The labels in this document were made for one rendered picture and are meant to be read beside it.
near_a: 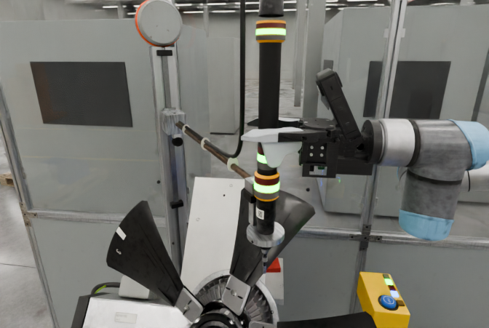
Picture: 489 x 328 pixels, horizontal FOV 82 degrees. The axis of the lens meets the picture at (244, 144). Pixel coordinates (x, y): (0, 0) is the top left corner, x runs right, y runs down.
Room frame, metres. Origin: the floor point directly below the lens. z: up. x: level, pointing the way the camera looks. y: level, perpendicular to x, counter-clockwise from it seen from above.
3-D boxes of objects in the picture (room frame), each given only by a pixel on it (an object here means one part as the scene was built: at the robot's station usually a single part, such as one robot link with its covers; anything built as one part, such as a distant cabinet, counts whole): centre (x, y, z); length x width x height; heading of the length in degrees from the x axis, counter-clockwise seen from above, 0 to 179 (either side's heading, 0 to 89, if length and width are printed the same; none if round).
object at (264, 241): (0.46, -0.03, 1.50); 0.09 x 0.07 x 0.10; 28
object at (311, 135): (0.41, -0.09, 1.66); 0.09 x 0.05 x 0.02; 105
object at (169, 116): (1.00, 0.26, 1.54); 0.10 x 0.07 x 0.09; 28
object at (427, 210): (0.43, -0.31, 1.54); 0.11 x 0.08 x 0.11; 155
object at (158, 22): (1.08, 0.30, 1.88); 0.16 x 0.07 x 0.16; 118
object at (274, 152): (0.41, -0.04, 1.63); 0.09 x 0.03 x 0.06; 105
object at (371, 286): (0.70, -0.43, 1.02); 0.16 x 0.10 x 0.11; 173
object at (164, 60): (1.04, 0.28, 1.48); 0.05 x 0.03 x 0.62; 118
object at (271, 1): (0.45, -0.04, 1.66); 0.04 x 0.04 x 0.46
